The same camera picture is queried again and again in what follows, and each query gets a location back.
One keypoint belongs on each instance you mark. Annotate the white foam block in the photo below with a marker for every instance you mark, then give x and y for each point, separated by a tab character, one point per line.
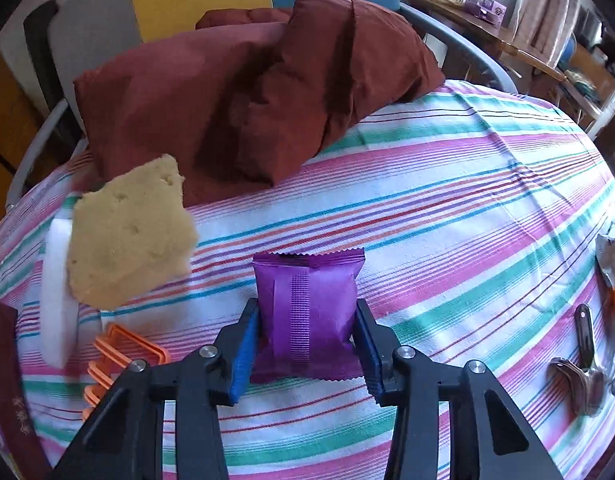
57	310

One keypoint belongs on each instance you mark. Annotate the pink checked curtain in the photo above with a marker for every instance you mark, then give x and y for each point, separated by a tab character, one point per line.
547	15

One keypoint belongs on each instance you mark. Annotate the bunch of keys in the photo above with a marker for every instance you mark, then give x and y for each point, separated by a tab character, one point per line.
585	385

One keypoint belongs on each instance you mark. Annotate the maroon pillowcase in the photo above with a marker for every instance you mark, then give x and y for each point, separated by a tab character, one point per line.
267	95

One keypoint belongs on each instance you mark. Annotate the wooden side shelf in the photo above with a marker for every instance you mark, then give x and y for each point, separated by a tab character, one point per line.
592	85

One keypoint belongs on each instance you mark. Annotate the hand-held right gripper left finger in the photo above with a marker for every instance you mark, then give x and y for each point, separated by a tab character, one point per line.
245	357

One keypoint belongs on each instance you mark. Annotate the orange wooden cabinet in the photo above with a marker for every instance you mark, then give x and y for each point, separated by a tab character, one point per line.
12	125

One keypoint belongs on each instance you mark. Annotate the silver foil wrapper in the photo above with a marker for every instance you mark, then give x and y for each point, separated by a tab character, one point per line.
612	252

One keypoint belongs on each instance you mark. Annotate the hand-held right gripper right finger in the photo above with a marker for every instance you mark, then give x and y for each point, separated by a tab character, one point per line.
370	362

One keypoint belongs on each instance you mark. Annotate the grey yellow blue chair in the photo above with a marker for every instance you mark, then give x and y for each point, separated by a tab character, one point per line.
112	35

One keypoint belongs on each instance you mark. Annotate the purple carton box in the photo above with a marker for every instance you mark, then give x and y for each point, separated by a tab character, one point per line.
487	12

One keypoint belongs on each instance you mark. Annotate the striped tablecloth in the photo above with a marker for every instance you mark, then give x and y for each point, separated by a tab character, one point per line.
412	210

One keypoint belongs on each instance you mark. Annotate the yellow-lined gift box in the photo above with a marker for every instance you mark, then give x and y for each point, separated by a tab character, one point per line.
9	385

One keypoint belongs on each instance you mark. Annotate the wooden desk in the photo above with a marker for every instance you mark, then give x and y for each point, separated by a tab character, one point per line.
467	30

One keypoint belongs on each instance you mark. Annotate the large beige sponge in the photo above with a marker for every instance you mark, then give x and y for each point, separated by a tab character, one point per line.
132	240

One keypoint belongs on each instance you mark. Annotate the purple snack packet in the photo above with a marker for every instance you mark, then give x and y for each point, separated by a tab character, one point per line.
307	310

